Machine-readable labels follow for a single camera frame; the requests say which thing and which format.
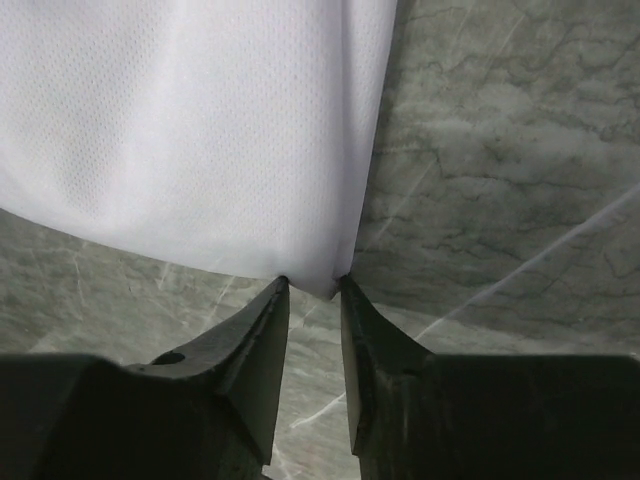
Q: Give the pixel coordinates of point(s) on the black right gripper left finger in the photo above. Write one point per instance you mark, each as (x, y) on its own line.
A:
(206, 409)

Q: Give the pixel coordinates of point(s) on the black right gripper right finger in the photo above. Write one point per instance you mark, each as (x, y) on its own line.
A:
(417, 414)

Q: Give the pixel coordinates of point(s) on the white t shirt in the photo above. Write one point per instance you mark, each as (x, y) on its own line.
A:
(229, 136)

